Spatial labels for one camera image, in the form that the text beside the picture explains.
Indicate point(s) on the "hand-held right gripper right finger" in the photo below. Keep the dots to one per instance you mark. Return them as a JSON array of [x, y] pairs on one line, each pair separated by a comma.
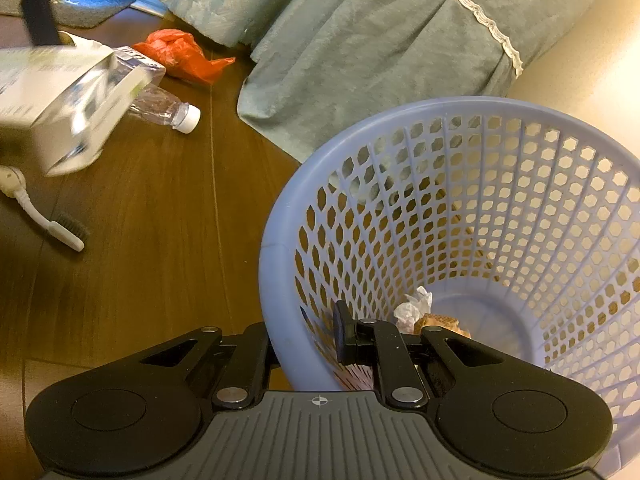
[[345, 335]]

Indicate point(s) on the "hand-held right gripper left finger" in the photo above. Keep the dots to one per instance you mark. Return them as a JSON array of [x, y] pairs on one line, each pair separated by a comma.
[[255, 350]]

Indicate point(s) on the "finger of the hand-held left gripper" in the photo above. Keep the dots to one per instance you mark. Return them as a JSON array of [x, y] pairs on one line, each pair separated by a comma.
[[40, 15]]

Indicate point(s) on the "white medicine box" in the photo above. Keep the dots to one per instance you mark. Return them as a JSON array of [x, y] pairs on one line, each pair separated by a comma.
[[30, 85]]

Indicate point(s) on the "white tissue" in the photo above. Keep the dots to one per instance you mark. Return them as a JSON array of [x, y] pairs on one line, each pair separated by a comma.
[[412, 310]]

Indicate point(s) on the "beige wrapper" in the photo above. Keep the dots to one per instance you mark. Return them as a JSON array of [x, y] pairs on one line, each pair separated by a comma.
[[442, 321]]

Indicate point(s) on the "lavender plastic mesh basket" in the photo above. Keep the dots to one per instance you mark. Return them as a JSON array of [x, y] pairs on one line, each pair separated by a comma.
[[277, 240]]

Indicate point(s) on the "clear plastic bottle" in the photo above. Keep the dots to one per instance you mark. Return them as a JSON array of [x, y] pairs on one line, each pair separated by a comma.
[[165, 110]]

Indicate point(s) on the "blue doormat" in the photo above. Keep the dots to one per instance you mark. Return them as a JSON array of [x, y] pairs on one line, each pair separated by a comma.
[[90, 7]]

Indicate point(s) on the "red plastic bag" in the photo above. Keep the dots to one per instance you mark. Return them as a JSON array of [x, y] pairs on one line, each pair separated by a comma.
[[175, 50]]

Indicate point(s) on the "white toothbrush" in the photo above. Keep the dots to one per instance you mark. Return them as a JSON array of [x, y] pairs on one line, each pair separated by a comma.
[[35, 215]]

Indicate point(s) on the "grey-green lace-trimmed bed skirt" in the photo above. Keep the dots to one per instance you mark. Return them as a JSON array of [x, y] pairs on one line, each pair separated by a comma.
[[375, 60]]

